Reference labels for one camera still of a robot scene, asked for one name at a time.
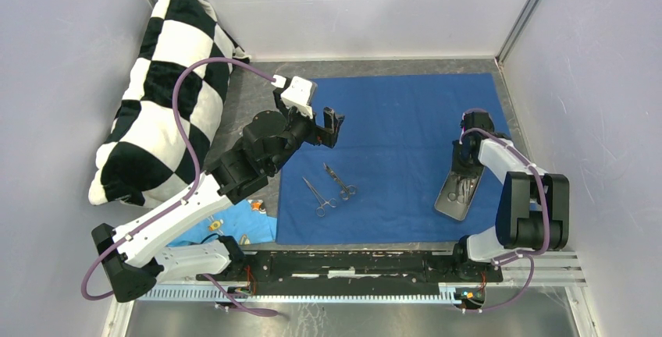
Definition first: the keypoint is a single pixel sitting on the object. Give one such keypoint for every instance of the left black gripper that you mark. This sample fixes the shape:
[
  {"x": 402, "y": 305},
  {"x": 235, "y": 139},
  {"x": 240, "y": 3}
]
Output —
[{"x": 326, "y": 136}]

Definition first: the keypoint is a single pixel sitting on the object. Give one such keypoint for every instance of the metal instrument tray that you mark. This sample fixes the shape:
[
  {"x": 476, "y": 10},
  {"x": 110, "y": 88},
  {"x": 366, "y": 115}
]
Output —
[{"x": 457, "y": 193}]

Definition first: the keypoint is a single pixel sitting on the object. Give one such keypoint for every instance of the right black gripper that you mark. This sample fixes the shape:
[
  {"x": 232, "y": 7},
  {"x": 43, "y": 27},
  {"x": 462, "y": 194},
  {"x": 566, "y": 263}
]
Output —
[{"x": 459, "y": 169}]

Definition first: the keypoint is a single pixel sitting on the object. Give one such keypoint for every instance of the aluminium frame rail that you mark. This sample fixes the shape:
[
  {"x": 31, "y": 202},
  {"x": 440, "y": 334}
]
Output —
[{"x": 543, "y": 267}]

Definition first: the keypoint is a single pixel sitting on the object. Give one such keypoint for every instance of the steel ring-handled hemostat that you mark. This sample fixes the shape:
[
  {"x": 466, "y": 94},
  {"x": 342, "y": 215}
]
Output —
[{"x": 323, "y": 203}]

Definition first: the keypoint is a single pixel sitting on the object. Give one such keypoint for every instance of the black white checkered pillow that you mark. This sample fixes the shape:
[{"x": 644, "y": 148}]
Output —
[{"x": 171, "y": 109}]

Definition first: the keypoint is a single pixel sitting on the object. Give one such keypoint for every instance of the white slotted cable duct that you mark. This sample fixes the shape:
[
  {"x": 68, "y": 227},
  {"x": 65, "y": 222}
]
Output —
[{"x": 191, "y": 293}]

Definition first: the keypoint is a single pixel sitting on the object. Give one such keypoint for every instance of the steel surgical scissors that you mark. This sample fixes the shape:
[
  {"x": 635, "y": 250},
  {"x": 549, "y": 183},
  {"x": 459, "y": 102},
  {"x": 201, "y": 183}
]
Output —
[{"x": 346, "y": 190}]

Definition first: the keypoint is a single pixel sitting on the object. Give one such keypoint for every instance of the light blue patterned cloth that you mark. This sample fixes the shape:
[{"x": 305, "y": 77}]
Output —
[{"x": 247, "y": 222}]

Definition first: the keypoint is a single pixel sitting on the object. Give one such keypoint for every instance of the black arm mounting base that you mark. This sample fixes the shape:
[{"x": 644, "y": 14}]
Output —
[{"x": 342, "y": 287}]

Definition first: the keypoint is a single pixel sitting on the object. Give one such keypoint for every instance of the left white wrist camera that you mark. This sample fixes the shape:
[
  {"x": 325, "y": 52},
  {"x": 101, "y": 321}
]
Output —
[{"x": 295, "y": 92}]

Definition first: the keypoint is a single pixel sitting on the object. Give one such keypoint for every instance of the blue surgical drape cloth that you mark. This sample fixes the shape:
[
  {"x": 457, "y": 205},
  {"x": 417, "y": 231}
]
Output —
[{"x": 395, "y": 146}]

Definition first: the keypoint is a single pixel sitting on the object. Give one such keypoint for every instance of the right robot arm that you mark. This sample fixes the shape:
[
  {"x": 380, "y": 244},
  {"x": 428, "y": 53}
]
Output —
[{"x": 532, "y": 215}]

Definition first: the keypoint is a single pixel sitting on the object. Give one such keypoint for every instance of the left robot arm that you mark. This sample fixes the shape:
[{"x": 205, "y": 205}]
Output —
[{"x": 136, "y": 256}]

